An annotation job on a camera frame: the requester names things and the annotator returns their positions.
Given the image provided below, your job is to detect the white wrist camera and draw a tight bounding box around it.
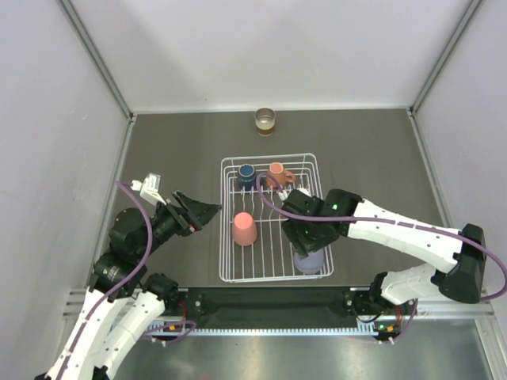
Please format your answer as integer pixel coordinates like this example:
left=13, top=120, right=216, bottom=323
left=129, top=173, right=167, bottom=206
left=277, top=188, right=311, bottom=202

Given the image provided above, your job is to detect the dark blue ceramic mug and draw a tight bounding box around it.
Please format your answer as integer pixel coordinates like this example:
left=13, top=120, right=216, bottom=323
left=237, top=164, right=257, bottom=192

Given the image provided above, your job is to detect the glass cup with brown band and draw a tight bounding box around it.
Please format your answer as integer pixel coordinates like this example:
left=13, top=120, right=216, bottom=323
left=254, top=108, right=276, bottom=136

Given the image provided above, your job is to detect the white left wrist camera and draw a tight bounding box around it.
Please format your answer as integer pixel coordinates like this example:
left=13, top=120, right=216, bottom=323
left=129, top=173, right=167, bottom=206

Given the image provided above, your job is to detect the pink plastic tumbler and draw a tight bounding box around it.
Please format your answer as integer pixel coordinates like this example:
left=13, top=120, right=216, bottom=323
left=231, top=211, right=257, bottom=246

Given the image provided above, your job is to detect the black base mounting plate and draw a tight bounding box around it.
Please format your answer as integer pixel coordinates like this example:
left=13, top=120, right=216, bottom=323
left=178, top=286, right=380, bottom=325

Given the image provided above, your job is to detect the lilac plastic tumbler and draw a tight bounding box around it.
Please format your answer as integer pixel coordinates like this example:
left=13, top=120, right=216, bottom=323
left=293, top=249, right=324, bottom=275

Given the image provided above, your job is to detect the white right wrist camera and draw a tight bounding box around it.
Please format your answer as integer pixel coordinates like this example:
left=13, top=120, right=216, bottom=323
left=277, top=188, right=311, bottom=202

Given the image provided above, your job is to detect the white wire dish rack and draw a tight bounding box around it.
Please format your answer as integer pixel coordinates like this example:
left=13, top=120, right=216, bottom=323
left=219, top=153, right=334, bottom=283

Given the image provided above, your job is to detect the terracotta ceramic mug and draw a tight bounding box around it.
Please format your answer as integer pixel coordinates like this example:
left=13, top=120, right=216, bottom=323
left=265, top=162, right=296, bottom=189

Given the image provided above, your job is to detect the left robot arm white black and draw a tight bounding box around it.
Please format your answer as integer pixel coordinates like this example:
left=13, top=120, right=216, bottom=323
left=39, top=183, right=221, bottom=379

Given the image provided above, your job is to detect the grey slotted cable duct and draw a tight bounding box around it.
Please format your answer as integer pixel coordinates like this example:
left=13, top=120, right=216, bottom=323
left=143, top=316, right=398, bottom=338

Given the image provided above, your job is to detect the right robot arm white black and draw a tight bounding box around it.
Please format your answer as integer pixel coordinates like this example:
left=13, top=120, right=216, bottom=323
left=280, top=189, right=486, bottom=314

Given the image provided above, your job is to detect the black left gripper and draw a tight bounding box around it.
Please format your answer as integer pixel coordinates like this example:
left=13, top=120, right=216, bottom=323
left=136, top=188, right=223, bottom=259

